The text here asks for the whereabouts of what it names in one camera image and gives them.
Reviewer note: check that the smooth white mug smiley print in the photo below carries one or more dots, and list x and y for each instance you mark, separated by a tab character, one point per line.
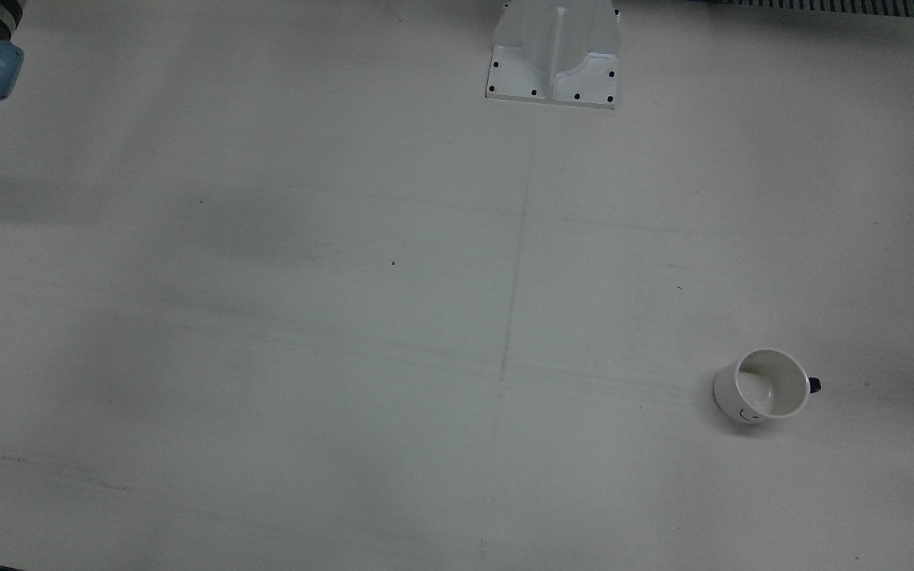
731	396

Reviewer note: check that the black ribbed vent grille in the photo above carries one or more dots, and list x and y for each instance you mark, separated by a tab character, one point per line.
846	6

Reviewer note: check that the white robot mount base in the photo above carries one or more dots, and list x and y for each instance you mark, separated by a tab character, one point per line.
532	47

